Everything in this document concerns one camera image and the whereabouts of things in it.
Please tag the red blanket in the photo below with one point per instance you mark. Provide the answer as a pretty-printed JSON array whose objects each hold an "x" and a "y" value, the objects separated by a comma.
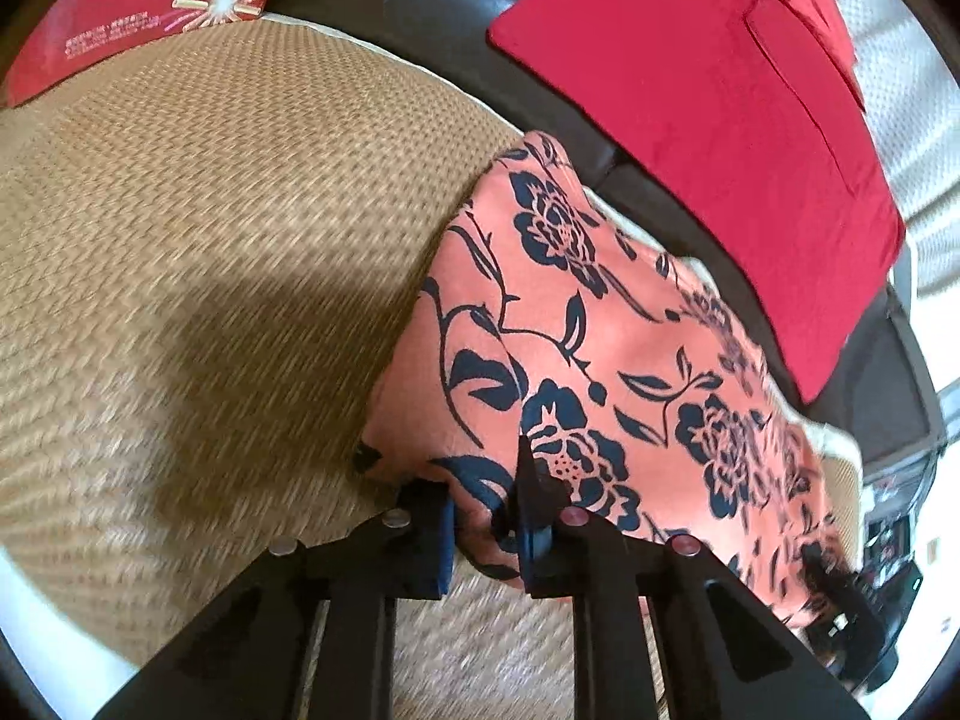
[{"x": 749, "y": 113}]

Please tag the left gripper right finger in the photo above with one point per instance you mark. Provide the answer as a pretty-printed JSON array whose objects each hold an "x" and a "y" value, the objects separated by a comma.
[{"x": 661, "y": 630}]

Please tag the beige dotted curtain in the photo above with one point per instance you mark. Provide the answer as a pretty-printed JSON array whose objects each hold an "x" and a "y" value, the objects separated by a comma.
[{"x": 912, "y": 114}]

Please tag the woven rattan seat mat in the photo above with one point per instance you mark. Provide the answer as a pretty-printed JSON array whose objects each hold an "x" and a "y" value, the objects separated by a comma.
[{"x": 211, "y": 245}]

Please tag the orange floral garment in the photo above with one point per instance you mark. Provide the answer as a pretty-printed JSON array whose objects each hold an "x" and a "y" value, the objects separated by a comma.
[{"x": 542, "y": 325}]

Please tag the dark brown leather sofa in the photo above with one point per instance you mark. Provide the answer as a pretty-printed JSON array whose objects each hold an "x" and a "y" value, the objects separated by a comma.
[{"x": 881, "y": 389}]

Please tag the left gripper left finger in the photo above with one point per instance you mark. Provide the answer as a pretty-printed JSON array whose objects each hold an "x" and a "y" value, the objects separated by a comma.
[{"x": 305, "y": 631}]

